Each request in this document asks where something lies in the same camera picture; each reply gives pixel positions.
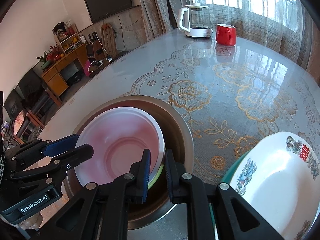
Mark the floral lace tablecloth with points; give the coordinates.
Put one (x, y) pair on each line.
(229, 103)

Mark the wooden cabinet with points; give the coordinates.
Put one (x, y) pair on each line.
(73, 50)

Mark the teal plastic plate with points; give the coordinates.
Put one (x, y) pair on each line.
(227, 178)

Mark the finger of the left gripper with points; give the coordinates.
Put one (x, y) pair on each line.
(40, 148)
(58, 166)

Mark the large white dragon plate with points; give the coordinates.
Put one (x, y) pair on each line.
(279, 178)

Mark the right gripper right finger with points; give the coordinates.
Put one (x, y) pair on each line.
(214, 212)

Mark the red ceramic mug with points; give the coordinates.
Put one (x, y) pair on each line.
(226, 34)

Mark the white glass electric kettle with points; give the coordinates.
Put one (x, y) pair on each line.
(194, 21)

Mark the white sheer curtain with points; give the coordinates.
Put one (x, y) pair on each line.
(295, 45)

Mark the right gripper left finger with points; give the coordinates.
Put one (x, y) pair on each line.
(100, 211)

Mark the red plastic bowl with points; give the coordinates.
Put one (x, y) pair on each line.
(118, 137)

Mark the left beige curtain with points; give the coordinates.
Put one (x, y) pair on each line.
(160, 16)

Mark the yellow plastic bowl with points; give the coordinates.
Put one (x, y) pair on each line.
(151, 183)

